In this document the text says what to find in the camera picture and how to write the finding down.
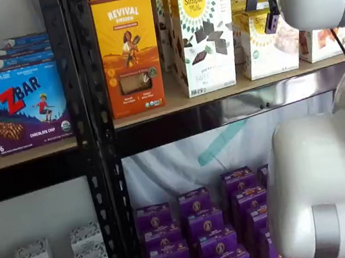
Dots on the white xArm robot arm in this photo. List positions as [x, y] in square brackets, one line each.
[329, 177]

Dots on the wooden shelf board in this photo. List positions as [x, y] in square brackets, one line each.
[219, 94]
[24, 156]

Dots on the blue purple Zbar box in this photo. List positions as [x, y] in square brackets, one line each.
[19, 60]
[21, 49]
[23, 109]
[27, 39]

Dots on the teal tape strip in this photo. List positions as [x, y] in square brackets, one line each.
[220, 144]

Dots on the white plastic sheet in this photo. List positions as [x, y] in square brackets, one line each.
[212, 155]

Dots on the black metal shelving rack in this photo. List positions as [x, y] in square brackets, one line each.
[67, 86]
[100, 113]

